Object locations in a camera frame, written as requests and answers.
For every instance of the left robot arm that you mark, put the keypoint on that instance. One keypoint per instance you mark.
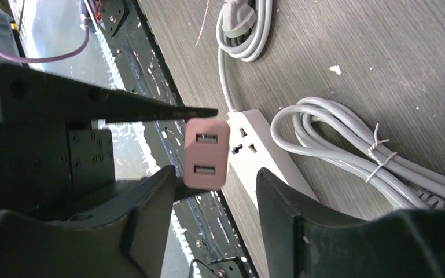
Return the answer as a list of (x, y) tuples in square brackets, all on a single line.
[(51, 153)]

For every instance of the pink plug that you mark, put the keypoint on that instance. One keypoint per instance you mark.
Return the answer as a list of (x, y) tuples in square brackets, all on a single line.
[(206, 154)]

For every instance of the large white power strip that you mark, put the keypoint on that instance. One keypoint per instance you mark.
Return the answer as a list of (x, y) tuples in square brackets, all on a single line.
[(252, 148)]

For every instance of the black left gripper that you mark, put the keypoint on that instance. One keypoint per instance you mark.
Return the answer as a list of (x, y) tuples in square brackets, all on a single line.
[(48, 149)]

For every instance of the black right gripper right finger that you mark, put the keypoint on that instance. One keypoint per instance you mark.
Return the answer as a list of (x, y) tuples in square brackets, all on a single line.
[(303, 238)]

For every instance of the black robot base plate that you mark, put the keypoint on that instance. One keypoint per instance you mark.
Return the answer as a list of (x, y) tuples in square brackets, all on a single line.
[(202, 239)]

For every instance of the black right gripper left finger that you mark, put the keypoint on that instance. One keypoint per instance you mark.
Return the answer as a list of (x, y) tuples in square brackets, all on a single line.
[(124, 237)]

